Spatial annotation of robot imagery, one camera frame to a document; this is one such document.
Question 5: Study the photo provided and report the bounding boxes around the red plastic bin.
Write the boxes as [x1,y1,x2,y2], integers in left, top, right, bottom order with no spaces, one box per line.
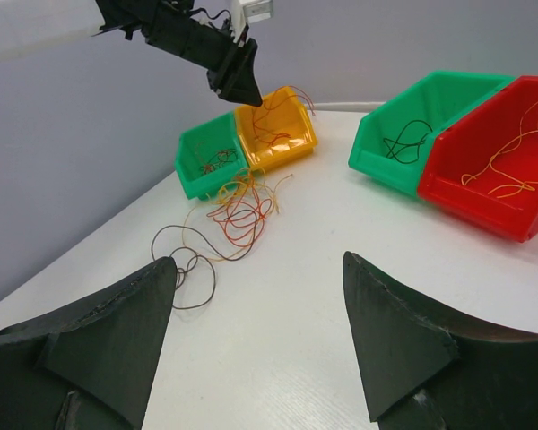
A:
[418,75,538,242]

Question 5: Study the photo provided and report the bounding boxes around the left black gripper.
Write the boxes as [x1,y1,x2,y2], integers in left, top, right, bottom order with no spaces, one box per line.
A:
[143,1,262,107]

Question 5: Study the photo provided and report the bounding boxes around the small reddish wires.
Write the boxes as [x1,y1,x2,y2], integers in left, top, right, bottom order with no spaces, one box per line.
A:
[195,142,239,175]

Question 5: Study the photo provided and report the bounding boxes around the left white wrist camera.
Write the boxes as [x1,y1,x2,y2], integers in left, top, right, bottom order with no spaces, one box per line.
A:
[230,0,273,43]

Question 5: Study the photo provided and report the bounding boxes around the black thin wire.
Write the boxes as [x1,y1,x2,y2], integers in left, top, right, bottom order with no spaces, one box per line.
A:
[382,119,434,165]

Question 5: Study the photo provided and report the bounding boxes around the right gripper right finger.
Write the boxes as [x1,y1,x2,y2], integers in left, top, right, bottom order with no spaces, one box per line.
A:
[343,252,538,429]

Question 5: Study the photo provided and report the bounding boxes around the orange plastic bin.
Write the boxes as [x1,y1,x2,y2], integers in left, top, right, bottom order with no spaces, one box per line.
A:
[234,86,318,172]

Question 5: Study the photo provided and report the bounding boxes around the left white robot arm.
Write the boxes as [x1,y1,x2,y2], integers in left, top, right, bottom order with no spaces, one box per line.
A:
[0,0,273,107]

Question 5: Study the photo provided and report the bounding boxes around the left green plastic bin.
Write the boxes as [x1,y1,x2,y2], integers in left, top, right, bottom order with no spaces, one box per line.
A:
[174,112,248,200]

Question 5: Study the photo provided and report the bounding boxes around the green plastic bin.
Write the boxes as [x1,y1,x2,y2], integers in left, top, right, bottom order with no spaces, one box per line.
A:
[174,112,248,200]
[348,71,515,199]

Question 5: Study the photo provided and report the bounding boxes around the right green plastic bin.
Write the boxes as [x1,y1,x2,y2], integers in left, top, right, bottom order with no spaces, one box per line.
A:
[348,71,515,199]

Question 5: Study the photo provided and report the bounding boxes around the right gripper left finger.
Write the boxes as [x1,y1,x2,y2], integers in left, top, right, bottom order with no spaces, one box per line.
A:
[0,257,178,429]

